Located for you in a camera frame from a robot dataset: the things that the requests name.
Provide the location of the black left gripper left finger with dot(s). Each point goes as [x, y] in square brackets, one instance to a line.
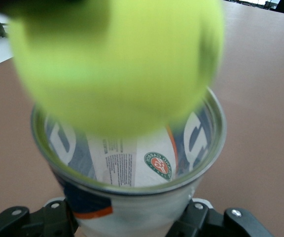
[21, 222]

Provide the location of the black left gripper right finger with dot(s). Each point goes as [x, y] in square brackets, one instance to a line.
[218, 224]

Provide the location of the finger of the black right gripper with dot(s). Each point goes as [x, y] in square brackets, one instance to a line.
[58, 14]

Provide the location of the plain yellow tennis ball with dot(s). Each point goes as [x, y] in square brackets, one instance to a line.
[119, 74]

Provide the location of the clear printed tennis ball can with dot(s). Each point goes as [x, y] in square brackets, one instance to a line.
[122, 160]

